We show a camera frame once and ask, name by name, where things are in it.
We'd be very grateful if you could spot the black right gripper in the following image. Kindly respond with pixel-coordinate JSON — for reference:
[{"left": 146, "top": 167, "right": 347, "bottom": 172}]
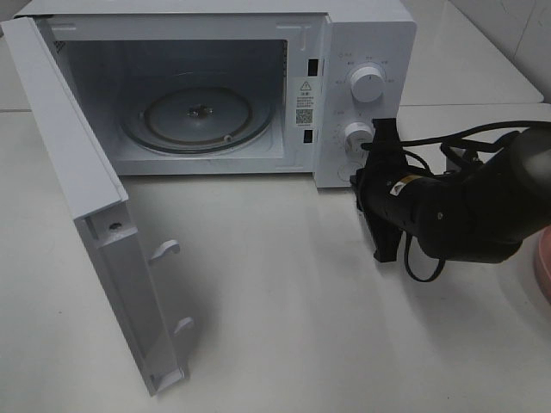
[{"left": 351, "top": 118, "right": 430, "bottom": 262}]

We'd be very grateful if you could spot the round white door button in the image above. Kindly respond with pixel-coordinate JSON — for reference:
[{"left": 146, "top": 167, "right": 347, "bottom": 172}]
[{"left": 337, "top": 161, "right": 363, "bottom": 186}]

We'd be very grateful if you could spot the pink round plate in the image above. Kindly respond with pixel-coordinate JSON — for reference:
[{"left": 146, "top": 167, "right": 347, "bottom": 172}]
[{"left": 534, "top": 227, "right": 551, "bottom": 302}]

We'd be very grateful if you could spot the white microwave door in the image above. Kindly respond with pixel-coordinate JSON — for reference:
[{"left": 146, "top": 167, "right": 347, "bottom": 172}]
[{"left": 2, "top": 17, "right": 184, "bottom": 395}]

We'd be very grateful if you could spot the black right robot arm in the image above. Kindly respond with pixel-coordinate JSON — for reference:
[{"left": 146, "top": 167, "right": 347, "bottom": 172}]
[{"left": 350, "top": 118, "right": 550, "bottom": 263}]

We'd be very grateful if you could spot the white lower timer knob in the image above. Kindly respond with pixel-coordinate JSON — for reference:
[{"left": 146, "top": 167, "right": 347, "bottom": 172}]
[{"left": 344, "top": 121, "right": 375, "bottom": 157}]

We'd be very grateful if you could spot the white upper power knob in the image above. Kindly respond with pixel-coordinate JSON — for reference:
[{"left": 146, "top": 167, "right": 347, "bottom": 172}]
[{"left": 349, "top": 62, "right": 386, "bottom": 103}]

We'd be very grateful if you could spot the white warning label sticker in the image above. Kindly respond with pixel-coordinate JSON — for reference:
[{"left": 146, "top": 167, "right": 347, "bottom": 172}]
[{"left": 291, "top": 77, "right": 319, "bottom": 126}]

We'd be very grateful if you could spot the white adjacent table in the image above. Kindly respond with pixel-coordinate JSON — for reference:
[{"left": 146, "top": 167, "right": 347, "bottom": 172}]
[{"left": 400, "top": 1, "right": 543, "bottom": 106}]

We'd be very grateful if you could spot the white microwave oven body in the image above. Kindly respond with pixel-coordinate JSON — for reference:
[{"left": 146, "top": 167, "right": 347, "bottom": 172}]
[{"left": 9, "top": 1, "right": 417, "bottom": 188}]

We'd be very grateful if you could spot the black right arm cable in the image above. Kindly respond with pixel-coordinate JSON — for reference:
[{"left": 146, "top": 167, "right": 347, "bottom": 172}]
[{"left": 398, "top": 121, "right": 543, "bottom": 283}]

